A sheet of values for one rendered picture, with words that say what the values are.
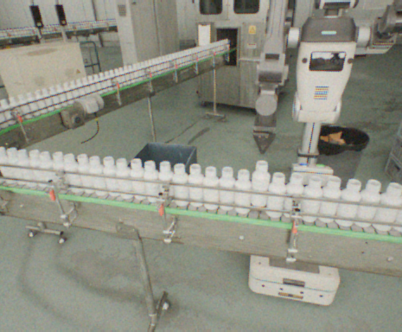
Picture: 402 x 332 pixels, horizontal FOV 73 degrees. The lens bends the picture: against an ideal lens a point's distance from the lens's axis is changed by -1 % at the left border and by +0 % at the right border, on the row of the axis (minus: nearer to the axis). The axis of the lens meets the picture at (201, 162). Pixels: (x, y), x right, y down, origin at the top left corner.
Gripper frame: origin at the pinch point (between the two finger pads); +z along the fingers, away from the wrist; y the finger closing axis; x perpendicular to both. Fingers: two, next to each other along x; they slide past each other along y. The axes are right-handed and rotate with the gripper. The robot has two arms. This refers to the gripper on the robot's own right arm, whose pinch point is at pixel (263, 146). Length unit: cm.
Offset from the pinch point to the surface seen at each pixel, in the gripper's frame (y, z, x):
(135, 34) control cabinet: -532, 8, -300
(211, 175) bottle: 4.2, 10.4, -16.7
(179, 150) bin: -55, 33, -49
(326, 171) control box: -11.0, 13.6, 23.5
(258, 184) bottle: 4.6, 12.0, -0.3
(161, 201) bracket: 13.4, 17.1, -32.6
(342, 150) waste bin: -135, 65, 63
